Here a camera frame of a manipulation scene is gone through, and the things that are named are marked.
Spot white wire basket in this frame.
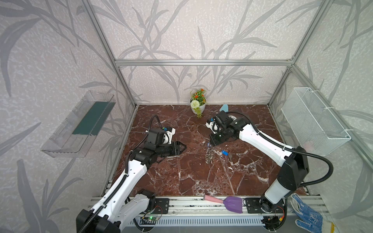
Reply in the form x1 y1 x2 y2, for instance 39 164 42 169
281 87 351 156

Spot blue dotted work glove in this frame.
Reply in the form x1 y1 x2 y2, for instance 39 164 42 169
288 193 335 233

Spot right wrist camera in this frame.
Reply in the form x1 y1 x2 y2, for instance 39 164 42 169
206 111 236 134

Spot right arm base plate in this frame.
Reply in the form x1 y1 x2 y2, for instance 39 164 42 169
243 197 285 214

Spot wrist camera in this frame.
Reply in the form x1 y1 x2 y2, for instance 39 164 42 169
146 127 176 145
206 111 236 134

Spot purple toy shovel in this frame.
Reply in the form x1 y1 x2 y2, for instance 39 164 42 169
204 195 243 214

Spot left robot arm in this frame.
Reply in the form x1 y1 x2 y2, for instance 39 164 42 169
76 141 187 233

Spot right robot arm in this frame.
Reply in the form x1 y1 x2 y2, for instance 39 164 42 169
206 116 334 213

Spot green circuit board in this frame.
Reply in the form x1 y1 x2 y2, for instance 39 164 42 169
139 215 162 225

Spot potted artificial flowers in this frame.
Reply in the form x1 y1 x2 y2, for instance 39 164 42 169
190 88 207 118

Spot blue tagged key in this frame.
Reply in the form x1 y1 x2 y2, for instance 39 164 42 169
221 150 233 160

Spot teal toy trowel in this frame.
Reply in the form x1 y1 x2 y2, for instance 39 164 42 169
219 104 229 112

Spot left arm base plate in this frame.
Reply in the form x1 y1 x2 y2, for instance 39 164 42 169
141 198 170 214

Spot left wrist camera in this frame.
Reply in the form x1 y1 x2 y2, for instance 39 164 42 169
146 127 176 145

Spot clear plastic wall shelf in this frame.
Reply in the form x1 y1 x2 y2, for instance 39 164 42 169
41 91 116 158

